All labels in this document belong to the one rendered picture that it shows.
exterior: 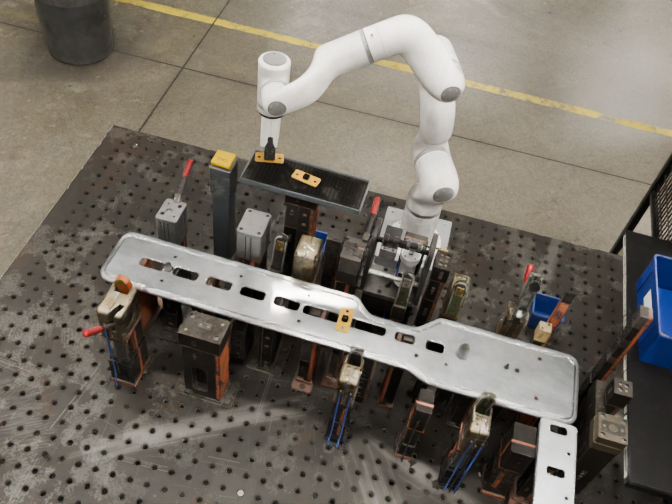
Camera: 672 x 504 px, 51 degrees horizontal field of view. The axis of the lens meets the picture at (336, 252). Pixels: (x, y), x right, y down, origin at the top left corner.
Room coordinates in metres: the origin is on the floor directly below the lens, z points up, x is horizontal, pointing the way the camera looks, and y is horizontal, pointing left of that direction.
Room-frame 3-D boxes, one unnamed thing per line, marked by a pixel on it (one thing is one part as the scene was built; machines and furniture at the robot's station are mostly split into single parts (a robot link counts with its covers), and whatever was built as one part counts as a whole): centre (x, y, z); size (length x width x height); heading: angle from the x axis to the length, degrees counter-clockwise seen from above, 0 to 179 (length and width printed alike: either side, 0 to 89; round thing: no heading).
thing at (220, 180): (1.56, 0.38, 0.92); 0.08 x 0.08 x 0.44; 82
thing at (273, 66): (1.53, 0.24, 1.49); 0.09 x 0.08 x 0.13; 15
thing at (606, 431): (0.93, -0.77, 0.88); 0.08 x 0.08 x 0.36; 82
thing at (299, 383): (1.17, 0.02, 0.84); 0.17 x 0.06 x 0.29; 172
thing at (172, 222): (1.40, 0.51, 0.88); 0.11 x 0.10 x 0.36; 172
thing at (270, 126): (1.53, 0.24, 1.35); 0.10 x 0.07 x 0.11; 8
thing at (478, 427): (0.90, -0.44, 0.87); 0.12 x 0.09 x 0.35; 172
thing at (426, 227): (1.70, -0.26, 0.88); 0.19 x 0.19 x 0.18
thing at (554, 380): (1.16, -0.04, 1.00); 1.38 x 0.22 x 0.02; 82
